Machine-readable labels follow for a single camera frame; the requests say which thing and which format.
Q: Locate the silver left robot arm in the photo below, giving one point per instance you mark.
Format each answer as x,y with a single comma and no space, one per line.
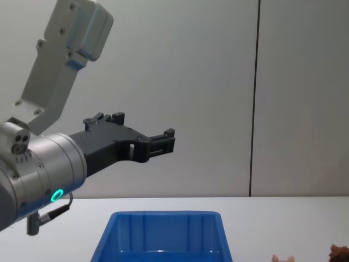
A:
46,161

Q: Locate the brown fuzzy object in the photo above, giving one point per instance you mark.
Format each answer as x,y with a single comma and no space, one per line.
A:
340,253

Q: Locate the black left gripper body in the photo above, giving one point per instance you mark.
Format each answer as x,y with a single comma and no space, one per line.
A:
109,144

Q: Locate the blue plastic bin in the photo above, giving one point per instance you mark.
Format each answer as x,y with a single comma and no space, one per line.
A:
163,234

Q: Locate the small pink object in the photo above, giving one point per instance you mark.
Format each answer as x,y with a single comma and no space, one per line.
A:
282,258

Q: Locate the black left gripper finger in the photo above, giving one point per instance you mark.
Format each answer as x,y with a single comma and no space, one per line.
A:
103,119
163,143

